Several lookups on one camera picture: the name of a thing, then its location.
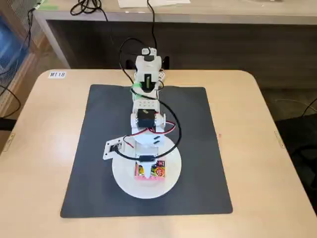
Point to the dark grey mat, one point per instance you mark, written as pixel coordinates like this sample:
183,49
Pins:
198,161

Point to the green tape strip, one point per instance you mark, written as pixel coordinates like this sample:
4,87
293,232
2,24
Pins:
48,7

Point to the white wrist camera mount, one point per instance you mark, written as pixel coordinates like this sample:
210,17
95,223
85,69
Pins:
111,148

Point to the white MT18 label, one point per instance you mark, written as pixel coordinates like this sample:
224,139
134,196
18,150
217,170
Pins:
57,74

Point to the white paper sheet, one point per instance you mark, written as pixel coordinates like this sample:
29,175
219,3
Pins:
153,3

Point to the black table clamp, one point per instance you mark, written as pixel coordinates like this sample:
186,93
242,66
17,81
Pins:
166,63
129,64

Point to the blue plastic container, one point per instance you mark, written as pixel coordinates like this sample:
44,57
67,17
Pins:
11,47

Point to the table edge sticker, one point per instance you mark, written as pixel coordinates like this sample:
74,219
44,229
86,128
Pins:
9,141
280,139

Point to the white round plate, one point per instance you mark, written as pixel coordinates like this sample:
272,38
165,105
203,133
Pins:
148,191

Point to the grey beige desk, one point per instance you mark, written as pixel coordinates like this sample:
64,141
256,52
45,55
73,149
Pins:
223,15

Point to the colourful candy box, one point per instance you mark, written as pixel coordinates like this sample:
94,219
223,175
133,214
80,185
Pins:
159,171

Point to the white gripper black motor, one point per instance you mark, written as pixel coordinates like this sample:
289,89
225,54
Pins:
147,150

